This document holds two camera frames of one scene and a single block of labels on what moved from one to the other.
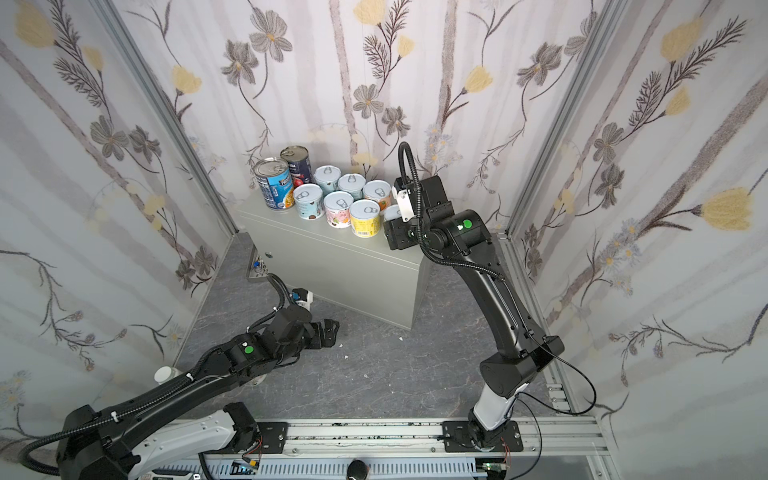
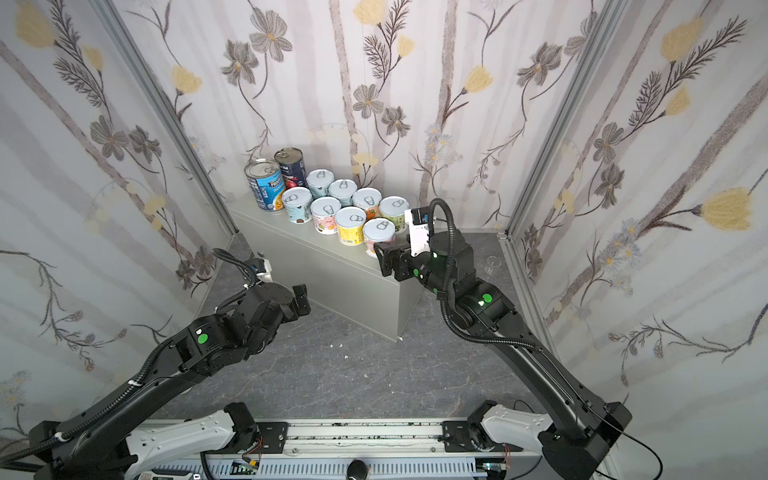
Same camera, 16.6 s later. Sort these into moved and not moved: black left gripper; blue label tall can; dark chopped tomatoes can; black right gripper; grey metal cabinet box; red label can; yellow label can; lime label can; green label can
Moved: black left gripper; blue label tall can; yellow label can; red label can; dark chopped tomatoes can; black right gripper; green label can
Not moved: grey metal cabinet box; lime label can
